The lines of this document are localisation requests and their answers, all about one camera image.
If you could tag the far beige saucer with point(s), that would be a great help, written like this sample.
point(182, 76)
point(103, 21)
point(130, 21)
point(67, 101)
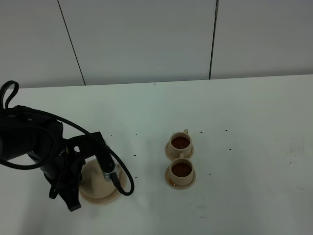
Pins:
point(172, 157)

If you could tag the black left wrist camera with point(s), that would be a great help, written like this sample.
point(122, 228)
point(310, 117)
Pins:
point(85, 146)

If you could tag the beige saucer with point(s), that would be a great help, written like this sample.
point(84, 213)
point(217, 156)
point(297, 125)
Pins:
point(179, 183)
point(172, 157)

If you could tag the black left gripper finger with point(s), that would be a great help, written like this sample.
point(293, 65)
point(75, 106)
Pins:
point(71, 198)

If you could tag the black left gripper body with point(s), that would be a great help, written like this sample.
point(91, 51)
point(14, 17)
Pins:
point(59, 175)

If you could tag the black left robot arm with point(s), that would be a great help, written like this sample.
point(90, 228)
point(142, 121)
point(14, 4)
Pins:
point(30, 140)

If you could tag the near beige teacup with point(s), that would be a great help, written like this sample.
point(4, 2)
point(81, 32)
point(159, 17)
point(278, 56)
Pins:
point(181, 167)

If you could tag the beige teacup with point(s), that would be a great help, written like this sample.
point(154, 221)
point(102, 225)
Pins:
point(181, 167)
point(180, 142)

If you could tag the far beige teacup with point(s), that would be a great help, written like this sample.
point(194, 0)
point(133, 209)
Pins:
point(180, 142)

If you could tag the beige round teapot tray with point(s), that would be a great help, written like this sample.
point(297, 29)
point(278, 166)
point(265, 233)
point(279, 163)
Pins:
point(105, 199)

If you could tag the near beige saucer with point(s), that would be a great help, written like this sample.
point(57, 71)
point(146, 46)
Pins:
point(179, 183)

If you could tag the beige ceramic teapot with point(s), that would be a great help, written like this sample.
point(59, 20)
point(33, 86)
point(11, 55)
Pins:
point(97, 176)

